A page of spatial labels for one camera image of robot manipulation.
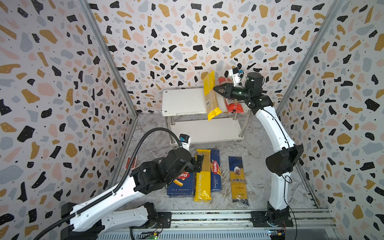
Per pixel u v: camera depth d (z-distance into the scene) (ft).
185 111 2.47
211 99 2.44
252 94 2.06
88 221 1.24
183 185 2.61
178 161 1.43
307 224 2.41
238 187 2.72
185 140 1.80
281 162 1.77
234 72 2.29
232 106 2.43
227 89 2.22
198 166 1.88
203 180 2.72
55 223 1.20
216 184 2.70
